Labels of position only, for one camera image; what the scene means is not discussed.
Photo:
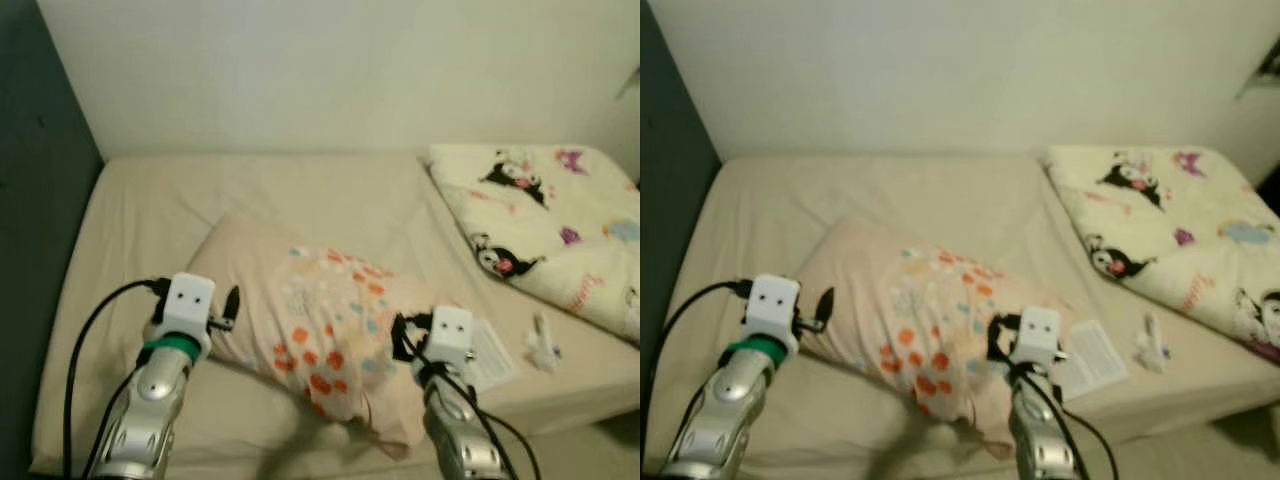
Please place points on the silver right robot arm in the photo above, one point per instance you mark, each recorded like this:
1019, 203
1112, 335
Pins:
1040, 440
460, 440

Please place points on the white tissue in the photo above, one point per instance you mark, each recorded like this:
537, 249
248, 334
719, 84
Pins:
1150, 350
543, 350

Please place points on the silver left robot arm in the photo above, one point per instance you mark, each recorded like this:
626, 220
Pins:
735, 400
150, 400

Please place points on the white printed booklet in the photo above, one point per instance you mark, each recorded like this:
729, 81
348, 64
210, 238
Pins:
1095, 360
495, 360

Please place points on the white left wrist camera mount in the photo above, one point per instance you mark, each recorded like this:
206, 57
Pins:
772, 300
188, 300

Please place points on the beige sheeted bed mattress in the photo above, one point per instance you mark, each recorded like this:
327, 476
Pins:
900, 190
300, 190

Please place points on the pink floral pillow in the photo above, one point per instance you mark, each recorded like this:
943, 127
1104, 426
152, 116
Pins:
320, 300
930, 300

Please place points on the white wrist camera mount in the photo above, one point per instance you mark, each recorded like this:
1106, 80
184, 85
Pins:
772, 300
1040, 335
452, 335
188, 300

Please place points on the cream cartoon print blanket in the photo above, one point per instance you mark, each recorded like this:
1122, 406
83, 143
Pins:
540, 230
1160, 230

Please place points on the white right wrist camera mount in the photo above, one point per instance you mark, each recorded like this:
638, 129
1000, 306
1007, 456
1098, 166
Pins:
452, 335
1040, 335

